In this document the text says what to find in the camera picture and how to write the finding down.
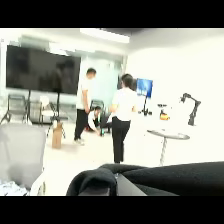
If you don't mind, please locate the black garment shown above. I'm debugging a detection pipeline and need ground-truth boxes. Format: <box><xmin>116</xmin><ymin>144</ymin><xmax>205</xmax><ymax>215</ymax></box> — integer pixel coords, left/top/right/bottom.
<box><xmin>65</xmin><ymin>161</ymin><xmax>224</xmax><ymax>197</ymax></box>

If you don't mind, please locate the black frame chair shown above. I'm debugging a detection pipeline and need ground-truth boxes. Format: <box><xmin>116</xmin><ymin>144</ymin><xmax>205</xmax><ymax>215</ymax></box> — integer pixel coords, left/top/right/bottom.
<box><xmin>0</xmin><ymin>93</ymin><xmax>29</xmax><ymax>125</ymax></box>

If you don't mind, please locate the white chair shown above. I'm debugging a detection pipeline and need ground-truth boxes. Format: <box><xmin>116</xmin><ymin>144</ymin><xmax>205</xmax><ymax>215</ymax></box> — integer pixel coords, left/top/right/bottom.
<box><xmin>38</xmin><ymin>95</ymin><xmax>60</xmax><ymax>128</ymax></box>

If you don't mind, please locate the person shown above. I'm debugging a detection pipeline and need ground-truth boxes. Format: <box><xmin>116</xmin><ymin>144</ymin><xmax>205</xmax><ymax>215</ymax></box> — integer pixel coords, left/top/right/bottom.
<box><xmin>73</xmin><ymin>67</ymin><xmax>98</xmax><ymax>146</ymax></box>
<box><xmin>86</xmin><ymin>105</ymin><xmax>113</xmax><ymax>137</ymax></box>
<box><xmin>109</xmin><ymin>73</ymin><xmax>139</xmax><ymax>165</ymax></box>

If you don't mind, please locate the blue monitor on stand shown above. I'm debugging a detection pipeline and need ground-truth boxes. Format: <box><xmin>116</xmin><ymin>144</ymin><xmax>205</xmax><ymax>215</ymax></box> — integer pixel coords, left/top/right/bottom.
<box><xmin>135</xmin><ymin>77</ymin><xmax>154</xmax><ymax>117</ymax></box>

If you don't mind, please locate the long ceiling lamp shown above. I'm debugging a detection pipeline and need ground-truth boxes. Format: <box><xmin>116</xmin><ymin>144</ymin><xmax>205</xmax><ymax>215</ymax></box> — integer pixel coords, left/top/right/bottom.
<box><xmin>79</xmin><ymin>28</ymin><xmax>131</xmax><ymax>45</ymax></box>

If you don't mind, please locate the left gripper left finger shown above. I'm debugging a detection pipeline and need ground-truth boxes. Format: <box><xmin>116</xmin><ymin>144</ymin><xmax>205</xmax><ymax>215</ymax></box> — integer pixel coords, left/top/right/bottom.
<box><xmin>78</xmin><ymin>186</ymin><xmax>111</xmax><ymax>197</ymax></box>

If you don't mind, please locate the brown cardboard box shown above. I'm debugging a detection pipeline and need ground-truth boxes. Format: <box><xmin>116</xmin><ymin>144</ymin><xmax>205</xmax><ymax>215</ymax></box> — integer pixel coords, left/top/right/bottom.
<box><xmin>51</xmin><ymin>121</ymin><xmax>65</xmax><ymax>150</ymax></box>

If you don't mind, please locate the large black wall screen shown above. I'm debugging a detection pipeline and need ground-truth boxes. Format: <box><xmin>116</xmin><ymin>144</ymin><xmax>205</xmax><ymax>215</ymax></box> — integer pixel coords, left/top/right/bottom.
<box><xmin>5</xmin><ymin>44</ymin><xmax>82</xmax><ymax>96</ymax></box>

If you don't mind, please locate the round table on post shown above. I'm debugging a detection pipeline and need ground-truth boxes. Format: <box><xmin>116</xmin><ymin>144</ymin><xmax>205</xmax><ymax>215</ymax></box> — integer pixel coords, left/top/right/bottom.
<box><xmin>146</xmin><ymin>128</ymin><xmax>191</xmax><ymax>167</ymax></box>

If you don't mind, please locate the grey office chair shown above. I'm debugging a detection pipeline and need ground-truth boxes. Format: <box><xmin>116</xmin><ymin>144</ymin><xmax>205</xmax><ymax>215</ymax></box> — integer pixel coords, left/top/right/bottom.
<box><xmin>0</xmin><ymin>122</ymin><xmax>48</xmax><ymax>197</ymax></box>

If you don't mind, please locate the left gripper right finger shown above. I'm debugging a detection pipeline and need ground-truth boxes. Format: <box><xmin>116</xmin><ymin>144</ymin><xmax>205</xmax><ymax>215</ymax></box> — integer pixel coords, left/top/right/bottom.
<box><xmin>116</xmin><ymin>172</ymin><xmax>148</xmax><ymax>197</ymax></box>

